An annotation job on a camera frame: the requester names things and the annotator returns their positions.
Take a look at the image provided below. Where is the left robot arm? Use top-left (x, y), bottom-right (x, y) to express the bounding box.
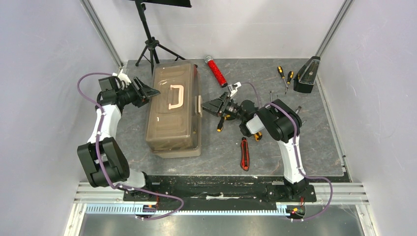
top-left (77, 73), bottom-right (160, 201)

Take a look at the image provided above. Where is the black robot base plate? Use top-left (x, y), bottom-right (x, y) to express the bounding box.
top-left (118, 174), bottom-right (353, 212)

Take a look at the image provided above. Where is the yellow black screwdriver far left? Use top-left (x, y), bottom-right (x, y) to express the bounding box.
top-left (277, 65), bottom-right (287, 86)

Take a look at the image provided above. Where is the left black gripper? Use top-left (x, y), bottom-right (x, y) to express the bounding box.
top-left (119, 79), bottom-right (161, 110)

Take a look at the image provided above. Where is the red glitter flashlight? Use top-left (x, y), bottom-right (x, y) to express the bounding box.
top-left (205, 55), bottom-right (228, 88)

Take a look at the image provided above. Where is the translucent brown plastic toolbox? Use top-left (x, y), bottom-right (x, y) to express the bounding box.
top-left (145, 60), bottom-right (203, 158)

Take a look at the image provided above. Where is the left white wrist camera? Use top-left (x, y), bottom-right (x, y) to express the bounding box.
top-left (112, 72), bottom-right (131, 86)

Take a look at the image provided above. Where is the red black utility knife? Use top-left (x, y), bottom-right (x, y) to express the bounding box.
top-left (240, 137), bottom-right (250, 171)

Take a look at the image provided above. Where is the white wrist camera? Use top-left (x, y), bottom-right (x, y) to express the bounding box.
top-left (112, 72), bottom-right (131, 86)
top-left (227, 82), bottom-right (241, 98)

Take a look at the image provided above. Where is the black clear-lid tool case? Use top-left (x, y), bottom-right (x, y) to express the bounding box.
top-left (293, 56), bottom-right (321, 93)

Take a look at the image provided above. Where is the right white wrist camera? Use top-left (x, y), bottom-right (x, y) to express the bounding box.
top-left (227, 82), bottom-right (241, 98)

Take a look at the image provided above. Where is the black camera tripod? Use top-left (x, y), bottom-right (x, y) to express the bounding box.
top-left (134, 0), bottom-right (192, 74)

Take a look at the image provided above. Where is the yellow black screwdriver small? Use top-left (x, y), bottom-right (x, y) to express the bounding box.
top-left (216, 116), bottom-right (225, 132)

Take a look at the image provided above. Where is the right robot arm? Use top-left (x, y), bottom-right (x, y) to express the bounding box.
top-left (202, 92), bottom-right (309, 201)

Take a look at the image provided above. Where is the aluminium frame rail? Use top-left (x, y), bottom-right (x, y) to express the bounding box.
top-left (64, 182), bottom-right (379, 236)

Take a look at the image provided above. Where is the orange black utility knife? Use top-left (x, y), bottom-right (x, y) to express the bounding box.
top-left (254, 132), bottom-right (263, 142)

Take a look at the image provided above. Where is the yellow black screwdriver far right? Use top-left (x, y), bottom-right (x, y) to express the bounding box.
top-left (285, 71), bottom-right (294, 94)

